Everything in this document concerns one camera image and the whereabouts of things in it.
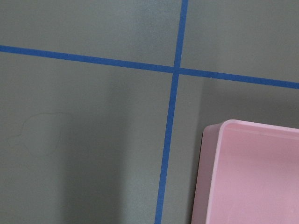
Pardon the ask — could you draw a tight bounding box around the pink plastic bin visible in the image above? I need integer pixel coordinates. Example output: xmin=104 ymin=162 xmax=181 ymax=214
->
xmin=192 ymin=119 xmax=299 ymax=224

